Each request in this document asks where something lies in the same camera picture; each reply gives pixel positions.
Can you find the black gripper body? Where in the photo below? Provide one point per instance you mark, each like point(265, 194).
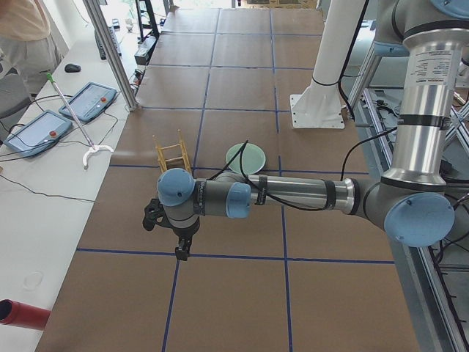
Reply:
point(185, 233)

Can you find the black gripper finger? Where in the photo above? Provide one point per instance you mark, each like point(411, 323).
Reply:
point(182, 250)

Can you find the light green plate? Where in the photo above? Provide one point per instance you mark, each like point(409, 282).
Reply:
point(253, 159)

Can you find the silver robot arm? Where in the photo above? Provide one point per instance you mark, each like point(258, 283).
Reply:
point(408, 201)

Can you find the wooden dish rack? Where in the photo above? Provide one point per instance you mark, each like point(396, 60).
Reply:
point(172, 155)

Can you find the white reacher grabber stick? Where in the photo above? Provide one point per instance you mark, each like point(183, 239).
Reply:
point(93, 148)

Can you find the far blue teach pendant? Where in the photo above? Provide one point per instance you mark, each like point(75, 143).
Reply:
point(91, 100)

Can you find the blue teach pendant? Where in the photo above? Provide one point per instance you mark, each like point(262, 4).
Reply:
point(38, 135)
point(91, 100)

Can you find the near blue teach pendant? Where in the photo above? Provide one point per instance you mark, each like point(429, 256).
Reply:
point(38, 135)

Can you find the red cylinder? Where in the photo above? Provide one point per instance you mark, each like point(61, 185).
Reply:
point(22, 315)

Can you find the black computer mouse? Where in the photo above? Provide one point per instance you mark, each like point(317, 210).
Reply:
point(72, 68)

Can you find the person in beige clothes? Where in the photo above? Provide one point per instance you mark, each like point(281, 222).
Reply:
point(27, 43)

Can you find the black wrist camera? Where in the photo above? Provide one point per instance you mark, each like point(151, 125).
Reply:
point(154, 214)

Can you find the white pedestal column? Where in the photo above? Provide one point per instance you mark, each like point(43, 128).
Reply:
point(319, 106)

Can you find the aluminium frame post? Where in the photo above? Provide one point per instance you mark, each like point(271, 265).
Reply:
point(100, 25)

